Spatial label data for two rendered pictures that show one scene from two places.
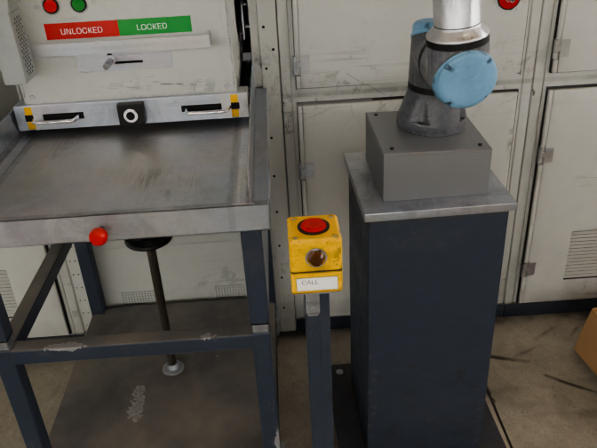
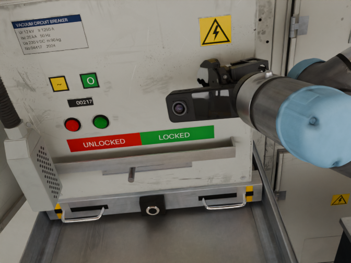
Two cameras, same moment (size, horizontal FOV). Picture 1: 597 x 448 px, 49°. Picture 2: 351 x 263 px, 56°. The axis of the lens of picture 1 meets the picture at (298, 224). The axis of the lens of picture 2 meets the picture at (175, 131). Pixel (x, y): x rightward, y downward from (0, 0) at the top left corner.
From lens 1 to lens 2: 0.93 m
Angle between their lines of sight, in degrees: 7
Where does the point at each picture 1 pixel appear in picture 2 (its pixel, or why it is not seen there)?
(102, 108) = (125, 201)
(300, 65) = not seen: hidden behind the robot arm
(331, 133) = (305, 170)
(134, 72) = (155, 171)
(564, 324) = not seen: outside the picture
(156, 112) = (175, 201)
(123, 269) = not seen: hidden behind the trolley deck
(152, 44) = (177, 158)
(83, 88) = (107, 186)
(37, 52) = (62, 169)
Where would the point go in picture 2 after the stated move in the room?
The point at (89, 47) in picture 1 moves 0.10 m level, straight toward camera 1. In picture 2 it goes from (113, 163) to (121, 195)
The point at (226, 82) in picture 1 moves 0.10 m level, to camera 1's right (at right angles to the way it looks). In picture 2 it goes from (242, 175) to (284, 171)
